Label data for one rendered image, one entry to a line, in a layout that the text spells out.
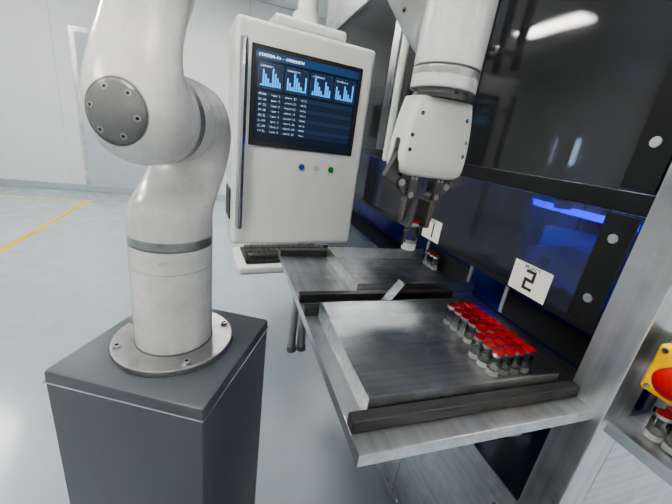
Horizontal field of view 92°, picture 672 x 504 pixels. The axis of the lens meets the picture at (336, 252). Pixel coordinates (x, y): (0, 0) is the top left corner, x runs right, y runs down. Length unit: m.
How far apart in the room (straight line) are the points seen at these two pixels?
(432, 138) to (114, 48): 0.38
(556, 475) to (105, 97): 0.87
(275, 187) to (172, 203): 0.79
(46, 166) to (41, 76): 1.18
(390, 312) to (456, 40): 0.51
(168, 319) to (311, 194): 0.88
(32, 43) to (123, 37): 5.84
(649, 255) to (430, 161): 0.33
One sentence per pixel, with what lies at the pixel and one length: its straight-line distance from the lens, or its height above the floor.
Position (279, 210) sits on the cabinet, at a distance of 1.29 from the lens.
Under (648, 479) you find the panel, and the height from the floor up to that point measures 0.68.
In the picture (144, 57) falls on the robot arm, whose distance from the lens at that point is 0.46.
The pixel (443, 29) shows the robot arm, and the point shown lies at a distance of 0.47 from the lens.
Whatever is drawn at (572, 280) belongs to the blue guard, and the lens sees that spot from 0.68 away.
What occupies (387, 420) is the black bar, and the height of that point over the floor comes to 0.89.
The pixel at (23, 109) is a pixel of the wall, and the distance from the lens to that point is 6.37.
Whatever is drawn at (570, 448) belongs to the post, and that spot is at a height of 0.79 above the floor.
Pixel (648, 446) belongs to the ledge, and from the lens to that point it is 0.69.
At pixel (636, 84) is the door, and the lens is 0.69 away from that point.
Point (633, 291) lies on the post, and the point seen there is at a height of 1.08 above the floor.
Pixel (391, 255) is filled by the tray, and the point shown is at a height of 0.89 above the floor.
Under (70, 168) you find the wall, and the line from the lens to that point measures 6.26.
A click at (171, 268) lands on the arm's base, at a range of 0.53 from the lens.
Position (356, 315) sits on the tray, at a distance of 0.71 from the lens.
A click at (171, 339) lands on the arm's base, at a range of 0.58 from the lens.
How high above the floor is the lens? 1.23
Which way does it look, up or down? 19 degrees down
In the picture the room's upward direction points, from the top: 8 degrees clockwise
